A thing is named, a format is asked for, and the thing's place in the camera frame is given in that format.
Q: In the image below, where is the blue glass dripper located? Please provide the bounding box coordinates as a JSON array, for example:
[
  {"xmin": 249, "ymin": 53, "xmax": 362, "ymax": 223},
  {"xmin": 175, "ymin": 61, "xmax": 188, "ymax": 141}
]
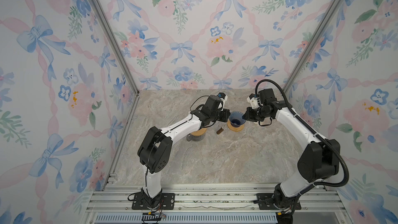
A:
[{"xmin": 229, "ymin": 111, "xmax": 246, "ymax": 128}]

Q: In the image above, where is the wooden dripper holder ring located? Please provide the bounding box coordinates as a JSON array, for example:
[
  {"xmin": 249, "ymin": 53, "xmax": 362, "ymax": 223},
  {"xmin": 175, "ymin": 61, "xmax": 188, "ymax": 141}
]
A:
[{"xmin": 190, "ymin": 127, "xmax": 208, "ymax": 137}]

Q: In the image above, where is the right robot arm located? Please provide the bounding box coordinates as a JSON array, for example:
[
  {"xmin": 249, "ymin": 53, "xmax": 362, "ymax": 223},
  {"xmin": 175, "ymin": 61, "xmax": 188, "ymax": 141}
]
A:
[{"xmin": 244, "ymin": 89, "xmax": 341, "ymax": 209}]

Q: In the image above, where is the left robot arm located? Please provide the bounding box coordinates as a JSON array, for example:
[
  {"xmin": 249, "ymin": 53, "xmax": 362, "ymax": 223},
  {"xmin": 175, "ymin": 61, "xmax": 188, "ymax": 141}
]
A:
[{"xmin": 137, "ymin": 92, "xmax": 230, "ymax": 205}]

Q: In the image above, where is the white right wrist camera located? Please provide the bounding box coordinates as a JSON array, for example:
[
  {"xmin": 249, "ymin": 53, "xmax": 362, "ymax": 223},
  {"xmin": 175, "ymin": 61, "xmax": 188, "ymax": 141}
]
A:
[{"xmin": 247, "ymin": 93, "xmax": 260, "ymax": 109}]

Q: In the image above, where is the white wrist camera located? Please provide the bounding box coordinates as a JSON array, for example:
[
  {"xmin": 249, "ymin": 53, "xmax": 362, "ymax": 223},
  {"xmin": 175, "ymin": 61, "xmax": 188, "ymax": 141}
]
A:
[
  {"xmin": 217, "ymin": 92, "xmax": 228, "ymax": 103},
  {"xmin": 247, "ymin": 93, "xmax": 260, "ymax": 109}
]

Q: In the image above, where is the glass server wooden handle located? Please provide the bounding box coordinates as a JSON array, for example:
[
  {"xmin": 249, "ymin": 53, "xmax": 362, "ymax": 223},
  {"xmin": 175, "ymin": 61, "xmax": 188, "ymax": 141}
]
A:
[{"xmin": 216, "ymin": 128, "xmax": 224, "ymax": 135}]

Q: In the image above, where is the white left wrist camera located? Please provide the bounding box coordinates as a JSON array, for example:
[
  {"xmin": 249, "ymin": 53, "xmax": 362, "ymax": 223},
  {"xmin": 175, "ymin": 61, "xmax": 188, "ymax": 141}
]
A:
[{"xmin": 217, "ymin": 92, "xmax": 228, "ymax": 103}]

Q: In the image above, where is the black corrugated cable conduit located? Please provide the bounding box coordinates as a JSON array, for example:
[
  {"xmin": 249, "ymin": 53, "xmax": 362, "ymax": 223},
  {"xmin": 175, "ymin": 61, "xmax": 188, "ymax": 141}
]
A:
[{"xmin": 254, "ymin": 79, "xmax": 349, "ymax": 224}]

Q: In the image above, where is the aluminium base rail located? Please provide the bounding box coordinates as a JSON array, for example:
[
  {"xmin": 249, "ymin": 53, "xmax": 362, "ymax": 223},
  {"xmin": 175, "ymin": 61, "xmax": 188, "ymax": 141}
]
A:
[{"xmin": 81, "ymin": 183, "xmax": 353, "ymax": 224}]

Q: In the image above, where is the aluminium frame post right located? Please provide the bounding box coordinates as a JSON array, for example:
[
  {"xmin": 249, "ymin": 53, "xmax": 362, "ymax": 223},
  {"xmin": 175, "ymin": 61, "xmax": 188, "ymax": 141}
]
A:
[{"xmin": 283, "ymin": 0, "xmax": 344, "ymax": 93}]

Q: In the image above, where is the aluminium frame post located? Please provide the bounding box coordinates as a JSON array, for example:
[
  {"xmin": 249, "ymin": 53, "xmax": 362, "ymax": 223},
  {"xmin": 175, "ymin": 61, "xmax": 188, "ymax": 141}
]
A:
[
  {"xmin": 89, "ymin": 0, "xmax": 139, "ymax": 96},
  {"xmin": 283, "ymin": 0, "xmax": 344, "ymax": 93}
]

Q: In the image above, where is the aluminium frame post left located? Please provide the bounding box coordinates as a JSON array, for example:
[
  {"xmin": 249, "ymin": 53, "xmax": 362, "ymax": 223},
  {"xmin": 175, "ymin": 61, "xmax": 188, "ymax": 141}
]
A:
[{"xmin": 89, "ymin": 0, "xmax": 139, "ymax": 96}]

